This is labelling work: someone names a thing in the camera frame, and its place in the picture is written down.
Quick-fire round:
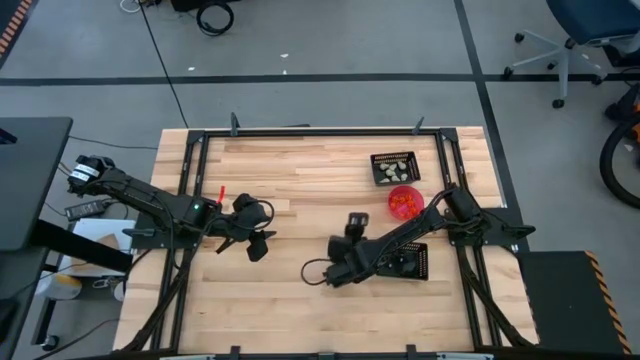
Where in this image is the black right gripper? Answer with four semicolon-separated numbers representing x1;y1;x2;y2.
324;212;374;289

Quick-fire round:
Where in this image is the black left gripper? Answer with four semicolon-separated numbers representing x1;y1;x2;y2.
230;193;278;263

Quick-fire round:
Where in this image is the black slotted plastic basket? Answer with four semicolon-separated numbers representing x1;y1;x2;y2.
370;150;422;187
375;240;430;282

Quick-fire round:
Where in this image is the pink translucent plastic bowl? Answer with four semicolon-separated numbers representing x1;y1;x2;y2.
387;185;426;222

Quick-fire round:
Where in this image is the white cardboard box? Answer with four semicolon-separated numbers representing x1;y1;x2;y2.
71;217;137;277

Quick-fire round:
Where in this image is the black power adapter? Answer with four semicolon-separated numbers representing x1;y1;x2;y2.
63;198;115;222

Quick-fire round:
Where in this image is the white yellow container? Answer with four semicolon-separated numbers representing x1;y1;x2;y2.
35;273;84;301

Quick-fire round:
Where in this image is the black hazard-striped platform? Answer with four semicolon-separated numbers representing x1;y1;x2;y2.
516;249;634;356

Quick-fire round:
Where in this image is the black floor box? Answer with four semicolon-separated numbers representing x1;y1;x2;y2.
169;0;242;12

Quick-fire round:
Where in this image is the dark grey desk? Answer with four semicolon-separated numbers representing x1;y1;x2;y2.
0;116;135;274

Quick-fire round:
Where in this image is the orange black shop vacuum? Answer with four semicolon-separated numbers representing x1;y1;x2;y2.
598;81;640;211

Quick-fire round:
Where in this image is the black hazard-striped floor mat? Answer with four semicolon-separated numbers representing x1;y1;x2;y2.
0;0;34;69

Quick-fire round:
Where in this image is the blue office chair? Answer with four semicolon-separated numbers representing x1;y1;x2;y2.
502;0;640;110

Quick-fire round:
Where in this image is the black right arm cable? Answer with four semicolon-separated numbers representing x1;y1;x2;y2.
300;257;332;287

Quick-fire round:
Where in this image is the thin black floor cable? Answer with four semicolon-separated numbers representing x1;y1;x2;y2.
138;2;190;130

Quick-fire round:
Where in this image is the coiled black cable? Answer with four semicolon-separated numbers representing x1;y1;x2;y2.
196;2;235;37

